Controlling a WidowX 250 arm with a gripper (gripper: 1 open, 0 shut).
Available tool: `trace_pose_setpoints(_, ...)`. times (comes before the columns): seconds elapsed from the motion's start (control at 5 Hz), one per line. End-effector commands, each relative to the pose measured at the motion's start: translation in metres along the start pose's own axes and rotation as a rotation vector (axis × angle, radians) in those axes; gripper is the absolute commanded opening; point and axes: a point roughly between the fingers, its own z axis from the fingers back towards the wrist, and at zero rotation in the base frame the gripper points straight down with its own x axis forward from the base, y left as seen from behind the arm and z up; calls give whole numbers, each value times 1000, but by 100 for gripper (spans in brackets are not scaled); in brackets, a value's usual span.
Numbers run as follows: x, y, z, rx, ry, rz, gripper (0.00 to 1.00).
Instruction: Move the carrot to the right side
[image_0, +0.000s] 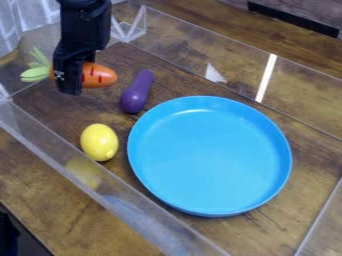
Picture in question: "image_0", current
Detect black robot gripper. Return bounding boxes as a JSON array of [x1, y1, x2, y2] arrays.
[[53, 0, 110, 96]]

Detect orange toy carrot green leaves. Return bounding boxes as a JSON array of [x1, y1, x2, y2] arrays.
[[18, 46, 118, 90]]

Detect purple toy eggplant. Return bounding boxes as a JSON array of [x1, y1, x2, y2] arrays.
[[120, 69, 154, 114]]

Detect yellow toy lemon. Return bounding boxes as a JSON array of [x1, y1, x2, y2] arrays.
[[80, 123, 118, 162]]

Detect clear acrylic back barrier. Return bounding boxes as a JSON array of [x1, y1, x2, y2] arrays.
[[112, 1, 342, 139]]

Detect clear acrylic barrier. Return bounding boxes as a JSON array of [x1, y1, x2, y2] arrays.
[[0, 99, 229, 256], [112, 1, 342, 139]]

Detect blue round plate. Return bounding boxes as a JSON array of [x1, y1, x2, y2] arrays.
[[126, 96, 292, 217]]

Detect clear acrylic front barrier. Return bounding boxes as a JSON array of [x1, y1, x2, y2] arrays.
[[0, 99, 229, 256]]

